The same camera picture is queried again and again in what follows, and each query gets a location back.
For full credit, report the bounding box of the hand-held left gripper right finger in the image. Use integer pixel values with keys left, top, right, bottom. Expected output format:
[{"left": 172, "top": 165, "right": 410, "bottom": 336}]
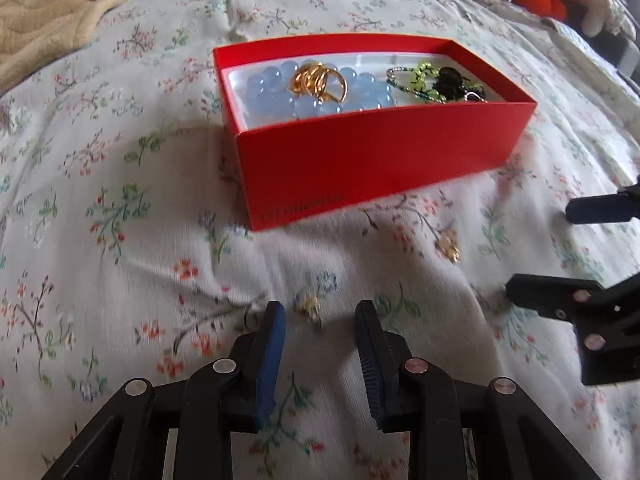
[{"left": 354, "top": 300, "right": 601, "bottom": 480}]

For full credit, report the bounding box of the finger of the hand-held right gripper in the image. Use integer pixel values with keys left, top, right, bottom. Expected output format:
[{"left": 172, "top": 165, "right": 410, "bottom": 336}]
[
  {"left": 504, "top": 271, "right": 640, "bottom": 387},
  {"left": 566, "top": 184, "right": 640, "bottom": 225}
]

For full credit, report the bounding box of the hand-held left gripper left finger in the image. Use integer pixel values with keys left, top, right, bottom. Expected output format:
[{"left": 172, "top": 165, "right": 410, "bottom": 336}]
[{"left": 40, "top": 301, "right": 288, "bottom": 480}]

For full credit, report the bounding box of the small gold earring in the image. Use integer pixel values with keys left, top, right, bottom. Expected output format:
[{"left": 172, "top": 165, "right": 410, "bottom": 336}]
[
  {"left": 299, "top": 294, "right": 326, "bottom": 330},
  {"left": 436, "top": 232, "right": 462, "bottom": 265}
]

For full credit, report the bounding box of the black bead hair tie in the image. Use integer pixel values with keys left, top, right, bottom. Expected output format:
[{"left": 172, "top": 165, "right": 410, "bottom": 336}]
[{"left": 431, "top": 66, "right": 489, "bottom": 104}]

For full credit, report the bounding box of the red cardboard box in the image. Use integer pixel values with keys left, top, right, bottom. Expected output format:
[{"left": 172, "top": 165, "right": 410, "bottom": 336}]
[{"left": 212, "top": 32, "right": 538, "bottom": 233}]

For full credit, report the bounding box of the green bead bracelet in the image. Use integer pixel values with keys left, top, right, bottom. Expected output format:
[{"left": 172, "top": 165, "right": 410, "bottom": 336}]
[{"left": 404, "top": 59, "right": 447, "bottom": 103}]

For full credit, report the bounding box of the light blue bead bracelet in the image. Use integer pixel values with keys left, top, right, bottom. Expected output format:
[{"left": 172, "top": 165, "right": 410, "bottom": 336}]
[{"left": 244, "top": 60, "right": 396, "bottom": 121}]

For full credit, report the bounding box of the gold ring with green stone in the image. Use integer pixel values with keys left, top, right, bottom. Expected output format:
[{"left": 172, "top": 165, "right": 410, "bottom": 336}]
[{"left": 291, "top": 62, "right": 328, "bottom": 97}]

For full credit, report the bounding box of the floral bed sheet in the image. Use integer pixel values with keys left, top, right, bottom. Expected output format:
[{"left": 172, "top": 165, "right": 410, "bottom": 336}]
[{"left": 0, "top": 0, "right": 640, "bottom": 480}]

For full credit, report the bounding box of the beige quilted blanket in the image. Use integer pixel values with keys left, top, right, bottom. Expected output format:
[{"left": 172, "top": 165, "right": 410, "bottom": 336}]
[{"left": 0, "top": 0, "right": 151, "bottom": 96}]

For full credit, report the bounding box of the teal bead bracelet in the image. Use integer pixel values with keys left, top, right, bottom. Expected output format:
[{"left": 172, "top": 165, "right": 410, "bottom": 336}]
[{"left": 386, "top": 66, "right": 441, "bottom": 105}]

